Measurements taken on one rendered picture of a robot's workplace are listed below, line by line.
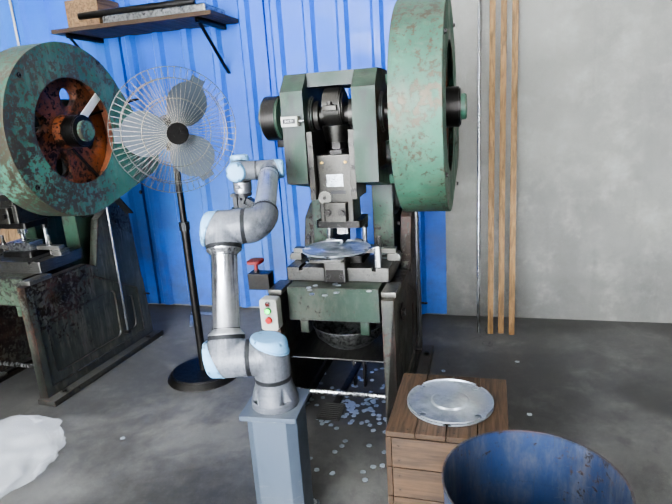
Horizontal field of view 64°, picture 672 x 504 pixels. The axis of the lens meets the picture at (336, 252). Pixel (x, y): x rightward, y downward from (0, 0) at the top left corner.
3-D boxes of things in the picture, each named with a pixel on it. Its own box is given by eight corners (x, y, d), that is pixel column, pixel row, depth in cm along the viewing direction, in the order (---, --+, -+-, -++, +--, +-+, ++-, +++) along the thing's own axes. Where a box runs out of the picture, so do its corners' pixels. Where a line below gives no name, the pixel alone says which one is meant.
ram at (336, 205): (352, 223, 224) (348, 151, 216) (317, 223, 228) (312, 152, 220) (361, 215, 240) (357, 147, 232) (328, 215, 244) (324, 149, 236)
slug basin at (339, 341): (379, 358, 232) (378, 336, 229) (304, 353, 241) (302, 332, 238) (392, 327, 263) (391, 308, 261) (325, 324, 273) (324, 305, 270)
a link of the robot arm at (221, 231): (249, 377, 163) (242, 203, 173) (199, 381, 163) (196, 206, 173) (255, 376, 175) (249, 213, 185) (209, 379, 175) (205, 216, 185)
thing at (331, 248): (376, 241, 238) (376, 239, 238) (362, 258, 211) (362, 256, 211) (314, 241, 246) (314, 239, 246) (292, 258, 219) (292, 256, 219)
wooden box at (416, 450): (508, 540, 170) (510, 443, 162) (389, 523, 181) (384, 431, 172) (505, 461, 208) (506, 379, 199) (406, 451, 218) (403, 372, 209)
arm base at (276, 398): (291, 416, 166) (289, 386, 163) (245, 413, 169) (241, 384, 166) (304, 391, 180) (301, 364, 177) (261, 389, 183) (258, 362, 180)
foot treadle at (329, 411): (339, 430, 216) (338, 419, 214) (315, 428, 218) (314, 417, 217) (369, 364, 271) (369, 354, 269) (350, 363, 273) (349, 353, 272)
